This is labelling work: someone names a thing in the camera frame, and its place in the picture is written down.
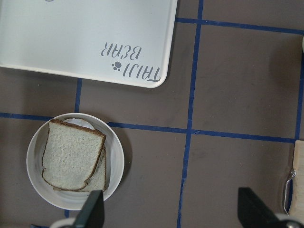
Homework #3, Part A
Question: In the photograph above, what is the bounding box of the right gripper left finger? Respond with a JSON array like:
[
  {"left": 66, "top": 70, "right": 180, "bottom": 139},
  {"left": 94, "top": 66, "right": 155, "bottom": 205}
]
[{"left": 73, "top": 190, "right": 105, "bottom": 228}]

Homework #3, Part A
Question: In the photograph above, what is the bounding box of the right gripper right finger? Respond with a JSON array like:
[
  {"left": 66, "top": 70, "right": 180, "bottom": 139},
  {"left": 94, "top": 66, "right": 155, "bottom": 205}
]
[{"left": 237, "top": 187, "right": 287, "bottom": 228}]

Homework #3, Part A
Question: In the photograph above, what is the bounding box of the cream round plate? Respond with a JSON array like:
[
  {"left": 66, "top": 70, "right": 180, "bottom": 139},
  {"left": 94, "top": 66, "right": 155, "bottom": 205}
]
[{"left": 26, "top": 113, "right": 124, "bottom": 210}]

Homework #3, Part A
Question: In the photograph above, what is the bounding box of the bread slice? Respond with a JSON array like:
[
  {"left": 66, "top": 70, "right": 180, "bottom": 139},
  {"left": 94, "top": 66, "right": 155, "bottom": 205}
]
[
  {"left": 42, "top": 145, "right": 108, "bottom": 192},
  {"left": 42, "top": 119, "right": 106, "bottom": 191}
]

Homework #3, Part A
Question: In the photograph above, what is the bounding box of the wooden cutting board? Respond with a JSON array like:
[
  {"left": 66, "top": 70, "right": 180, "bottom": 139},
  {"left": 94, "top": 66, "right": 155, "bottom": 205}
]
[{"left": 289, "top": 140, "right": 304, "bottom": 223}]

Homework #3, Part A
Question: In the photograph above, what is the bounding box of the cream bear tray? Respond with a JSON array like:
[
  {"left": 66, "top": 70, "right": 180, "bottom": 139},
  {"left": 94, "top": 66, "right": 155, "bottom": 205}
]
[{"left": 0, "top": 0, "right": 177, "bottom": 88}]

